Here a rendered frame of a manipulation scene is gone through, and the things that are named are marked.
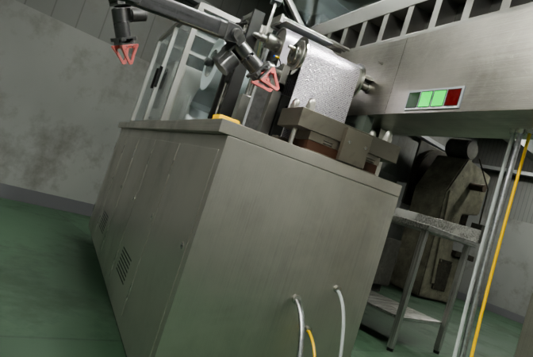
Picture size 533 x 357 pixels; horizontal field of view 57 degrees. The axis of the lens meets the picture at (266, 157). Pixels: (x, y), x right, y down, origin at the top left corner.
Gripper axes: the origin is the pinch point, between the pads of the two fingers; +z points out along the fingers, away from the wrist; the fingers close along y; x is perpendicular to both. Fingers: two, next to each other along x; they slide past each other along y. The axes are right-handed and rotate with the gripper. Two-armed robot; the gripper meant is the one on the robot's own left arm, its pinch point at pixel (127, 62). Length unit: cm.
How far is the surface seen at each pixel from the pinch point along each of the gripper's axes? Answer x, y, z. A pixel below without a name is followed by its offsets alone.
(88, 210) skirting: -57, 274, 147
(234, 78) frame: -37.4, -16.1, 10.5
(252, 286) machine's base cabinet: 5, -75, 64
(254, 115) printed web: -46, -16, 28
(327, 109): -49, -56, 22
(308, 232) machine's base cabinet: -15, -78, 53
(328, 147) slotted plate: -32, -72, 31
